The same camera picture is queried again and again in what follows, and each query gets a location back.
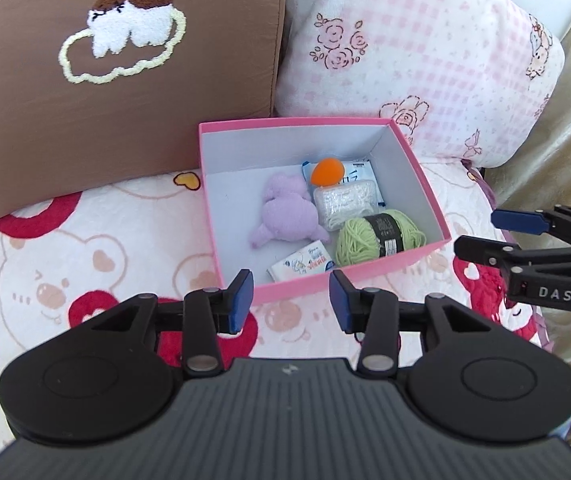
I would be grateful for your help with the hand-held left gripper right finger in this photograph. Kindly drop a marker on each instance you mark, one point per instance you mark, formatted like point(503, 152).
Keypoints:
point(340, 300)

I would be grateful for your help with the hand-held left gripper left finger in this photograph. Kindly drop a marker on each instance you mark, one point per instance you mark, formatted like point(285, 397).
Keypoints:
point(243, 301)

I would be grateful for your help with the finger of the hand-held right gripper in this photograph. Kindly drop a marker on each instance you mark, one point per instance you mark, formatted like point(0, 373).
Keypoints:
point(485, 250)
point(518, 221)

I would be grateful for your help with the white tissue packet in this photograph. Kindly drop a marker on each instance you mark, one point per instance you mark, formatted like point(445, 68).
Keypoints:
point(300, 262)

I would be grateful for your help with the green yarn ball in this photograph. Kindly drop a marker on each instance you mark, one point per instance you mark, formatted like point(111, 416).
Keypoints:
point(355, 240)

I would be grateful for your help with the pink cardboard box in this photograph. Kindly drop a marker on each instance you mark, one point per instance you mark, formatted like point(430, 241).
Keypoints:
point(390, 262)

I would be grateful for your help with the clear plastic floss box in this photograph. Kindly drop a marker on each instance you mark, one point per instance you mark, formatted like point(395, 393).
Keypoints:
point(345, 202)

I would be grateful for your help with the purple plush toy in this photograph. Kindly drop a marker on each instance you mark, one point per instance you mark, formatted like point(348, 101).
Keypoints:
point(285, 210)

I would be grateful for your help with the orange makeup sponge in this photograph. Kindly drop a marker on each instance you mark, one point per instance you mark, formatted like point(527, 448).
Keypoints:
point(328, 171)

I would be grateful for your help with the blue white wipes packet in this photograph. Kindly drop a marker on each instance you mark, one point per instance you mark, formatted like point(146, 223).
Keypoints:
point(360, 172)

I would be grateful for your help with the bear printed blanket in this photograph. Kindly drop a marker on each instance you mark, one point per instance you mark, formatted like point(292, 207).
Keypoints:
point(115, 240)

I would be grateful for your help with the pink checked pillow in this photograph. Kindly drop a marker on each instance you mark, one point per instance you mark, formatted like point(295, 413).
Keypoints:
point(415, 60)

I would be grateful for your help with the brown embroidered cushion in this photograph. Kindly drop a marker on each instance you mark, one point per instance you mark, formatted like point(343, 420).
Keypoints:
point(40, 135)

